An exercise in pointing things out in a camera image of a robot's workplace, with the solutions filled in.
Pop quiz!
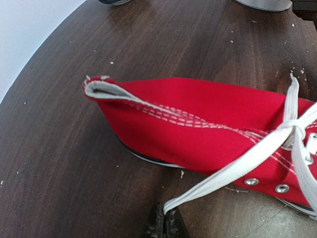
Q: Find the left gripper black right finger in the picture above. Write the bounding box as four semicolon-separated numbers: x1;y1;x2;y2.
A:
164;207;190;238

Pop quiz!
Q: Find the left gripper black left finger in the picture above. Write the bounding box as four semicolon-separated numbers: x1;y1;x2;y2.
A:
144;203;164;238

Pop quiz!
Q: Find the red canvas sneaker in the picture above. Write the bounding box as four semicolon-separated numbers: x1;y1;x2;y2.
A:
83;75;317;219

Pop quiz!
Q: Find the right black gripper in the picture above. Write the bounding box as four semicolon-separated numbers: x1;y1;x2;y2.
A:
292;0;317;20

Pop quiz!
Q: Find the black bowl white inside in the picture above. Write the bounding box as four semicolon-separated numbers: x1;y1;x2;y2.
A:
99;0;132;5

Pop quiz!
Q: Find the white scalloped ceramic bowl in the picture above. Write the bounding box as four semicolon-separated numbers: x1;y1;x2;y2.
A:
236;0;292;12

